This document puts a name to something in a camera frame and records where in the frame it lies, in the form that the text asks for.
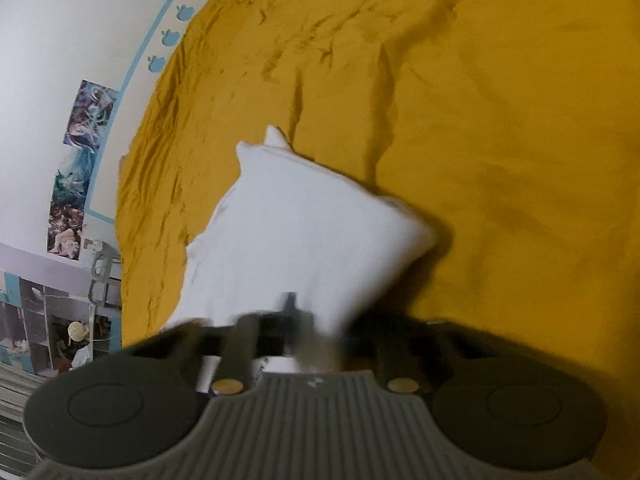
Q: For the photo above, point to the mustard yellow quilted bedspread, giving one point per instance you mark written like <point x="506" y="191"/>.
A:
<point x="515" y="122"/>

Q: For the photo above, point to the blue and lilac wall cabinet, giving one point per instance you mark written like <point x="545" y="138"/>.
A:
<point x="54" y="316"/>

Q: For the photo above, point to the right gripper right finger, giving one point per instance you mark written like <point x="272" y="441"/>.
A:
<point x="394" y="346"/>

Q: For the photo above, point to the white long-sleeve sweatshirt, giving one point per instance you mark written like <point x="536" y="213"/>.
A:
<point x="290" y="225"/>

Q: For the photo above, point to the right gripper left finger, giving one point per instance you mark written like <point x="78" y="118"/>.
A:
<point x="236" y="356"/>

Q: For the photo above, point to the anime wall posters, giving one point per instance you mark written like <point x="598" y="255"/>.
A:
<point x="83" y="136"/>

